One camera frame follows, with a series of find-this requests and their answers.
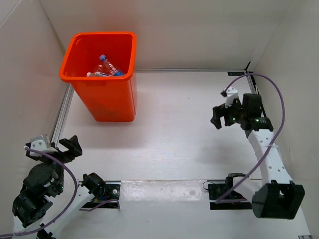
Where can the black logo sticker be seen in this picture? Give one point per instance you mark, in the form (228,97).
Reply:
(235,74)

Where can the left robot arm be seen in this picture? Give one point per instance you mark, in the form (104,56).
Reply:
(29,210)

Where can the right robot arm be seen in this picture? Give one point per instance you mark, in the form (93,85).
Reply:
(278,197)

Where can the clear bottle white cap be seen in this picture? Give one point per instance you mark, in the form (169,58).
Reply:
(100,67)

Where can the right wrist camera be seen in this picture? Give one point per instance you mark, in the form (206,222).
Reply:
(230,94)

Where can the clear bottle white label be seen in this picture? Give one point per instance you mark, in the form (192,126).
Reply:
(96,74)

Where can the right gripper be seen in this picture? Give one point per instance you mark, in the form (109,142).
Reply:
(221,111)

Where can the orange plastic bin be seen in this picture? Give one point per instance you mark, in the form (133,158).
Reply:
(111,98)

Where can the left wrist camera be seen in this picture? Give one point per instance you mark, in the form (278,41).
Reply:
(42,144)

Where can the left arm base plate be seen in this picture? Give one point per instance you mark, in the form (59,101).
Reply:
(106,200)

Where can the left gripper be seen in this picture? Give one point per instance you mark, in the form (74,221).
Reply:
(75,149)

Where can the blue label water bottle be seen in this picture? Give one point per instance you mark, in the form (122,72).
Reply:
(111,69)

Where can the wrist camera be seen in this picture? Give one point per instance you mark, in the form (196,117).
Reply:
(230,94)
(42,144)

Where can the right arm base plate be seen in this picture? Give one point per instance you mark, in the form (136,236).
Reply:
(234,201)

